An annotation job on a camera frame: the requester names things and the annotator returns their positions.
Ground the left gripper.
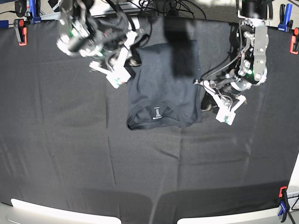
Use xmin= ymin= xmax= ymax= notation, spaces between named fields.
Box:
xmin=193 ymin=78 xmax=248 ymax=125

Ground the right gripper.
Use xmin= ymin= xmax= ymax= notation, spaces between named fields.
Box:
xmin=89 ymin=30 xmax=143 ymax=89

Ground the dark blue t-shirt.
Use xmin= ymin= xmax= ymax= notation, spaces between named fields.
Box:
xmin=127 ymin=40 xmax=201 ymax=130

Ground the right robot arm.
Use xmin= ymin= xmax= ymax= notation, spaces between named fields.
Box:
xmin=57 ymin=0 xmax=144 ymax=89

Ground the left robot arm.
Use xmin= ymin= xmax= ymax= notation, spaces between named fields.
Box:
xmin=193 ymin=0 xmax=273 ymax=125

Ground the white tab on cloth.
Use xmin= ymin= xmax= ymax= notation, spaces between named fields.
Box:
xmin=128 ymin=17 xmax=140 ymax=31

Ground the black table cloth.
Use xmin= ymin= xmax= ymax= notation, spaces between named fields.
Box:
xmin=0 ymin=21 xmax=299 ymax=224

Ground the red clamp top right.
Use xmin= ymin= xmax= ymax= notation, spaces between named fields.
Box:
xmin=290 ymin=28 xmax=299 ymax=55

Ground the red clamp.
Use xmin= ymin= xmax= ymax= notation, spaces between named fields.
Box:
xmin=13 ymin=19 xmax=27 ymax=46
xmin=290 ymin=28 xmax=299 ymax=55

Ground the blue clamp top right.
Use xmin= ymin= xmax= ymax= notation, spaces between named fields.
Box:
xmin=278 ymin=3 xmax=293 ymax=32

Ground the red clamp top left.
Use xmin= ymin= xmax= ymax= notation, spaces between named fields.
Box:
xmin=13 ymin=19 xmax=27 ymax=46

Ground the blue orange clamp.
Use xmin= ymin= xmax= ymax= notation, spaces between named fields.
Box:
xmin=278 ymin=186 xmax=296 ymax=224

